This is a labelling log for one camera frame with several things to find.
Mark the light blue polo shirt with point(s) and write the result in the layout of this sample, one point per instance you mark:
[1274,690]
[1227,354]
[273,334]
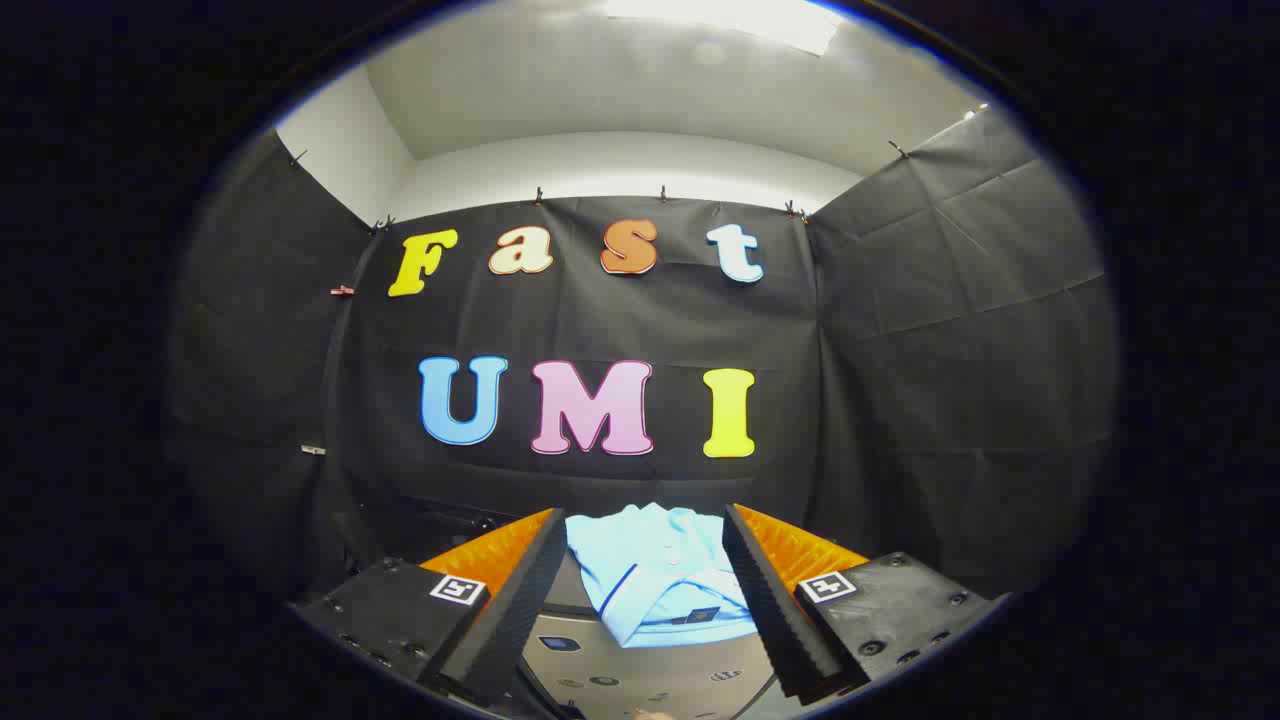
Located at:
[660,570]

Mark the ceiling light panel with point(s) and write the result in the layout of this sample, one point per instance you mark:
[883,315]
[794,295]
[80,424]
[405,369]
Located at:
[730,18]

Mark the black backdrop cloth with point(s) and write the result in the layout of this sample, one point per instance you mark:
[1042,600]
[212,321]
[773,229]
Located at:
[900,350]

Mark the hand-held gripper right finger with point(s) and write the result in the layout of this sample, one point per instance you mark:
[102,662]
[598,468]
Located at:
[775,610]

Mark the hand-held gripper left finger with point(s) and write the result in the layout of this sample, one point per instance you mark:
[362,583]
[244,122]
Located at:
[520,610]

